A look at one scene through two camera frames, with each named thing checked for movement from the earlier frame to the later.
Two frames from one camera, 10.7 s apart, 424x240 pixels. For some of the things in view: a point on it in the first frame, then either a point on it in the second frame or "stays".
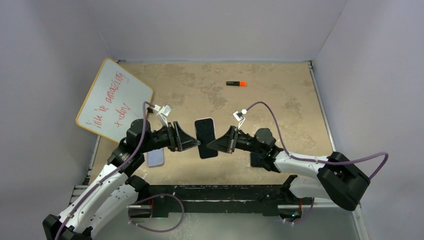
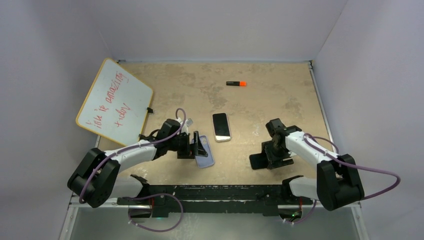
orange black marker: (241, 83) stays
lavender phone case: (155, 157) → (205, 161)
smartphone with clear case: (205, 131) → (222, 129)
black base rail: (254, 199) stays
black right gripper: (225, 143) → (275, 162)
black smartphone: (205, 133) → (221, 126)
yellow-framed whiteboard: (116, 97) stays
